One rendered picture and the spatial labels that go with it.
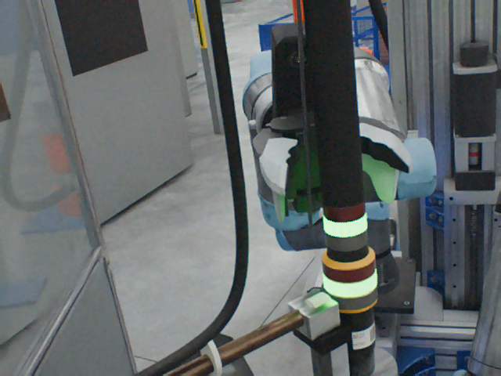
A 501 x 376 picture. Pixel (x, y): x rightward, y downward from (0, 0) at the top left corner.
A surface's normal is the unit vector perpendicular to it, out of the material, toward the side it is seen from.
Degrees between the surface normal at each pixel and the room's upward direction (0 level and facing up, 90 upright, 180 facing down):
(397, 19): 90
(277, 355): 0
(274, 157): 0
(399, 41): 90
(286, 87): 120
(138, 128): 90
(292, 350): 0
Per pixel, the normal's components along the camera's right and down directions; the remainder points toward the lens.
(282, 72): 0.15, 0.77
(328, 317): 0.54, 0.25
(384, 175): -0.88, 0.34
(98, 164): 0.88, 0.07
